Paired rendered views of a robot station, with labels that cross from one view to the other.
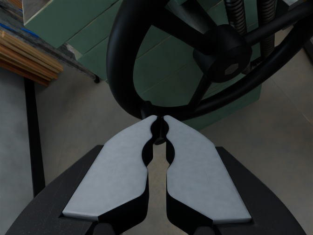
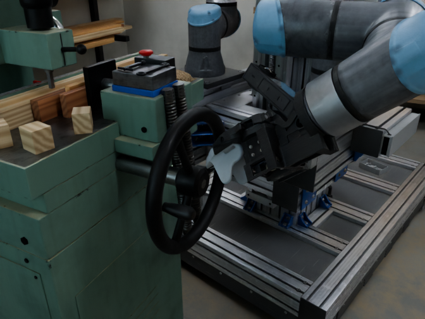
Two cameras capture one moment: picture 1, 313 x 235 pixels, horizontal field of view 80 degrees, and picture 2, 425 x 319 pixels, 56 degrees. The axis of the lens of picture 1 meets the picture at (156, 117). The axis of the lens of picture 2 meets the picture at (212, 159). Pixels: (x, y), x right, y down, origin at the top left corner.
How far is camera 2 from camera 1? 59 cm
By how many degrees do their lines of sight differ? 67
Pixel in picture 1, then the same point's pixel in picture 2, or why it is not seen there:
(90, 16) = (71, 173)
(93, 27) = (68, 184)
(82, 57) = (45, 217)
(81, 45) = (52, 201)
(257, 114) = not seen: outside the picture
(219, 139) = not seen: outside the picture
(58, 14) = (52, 165)
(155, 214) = not seen: outside the picture
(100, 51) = (62, 212)
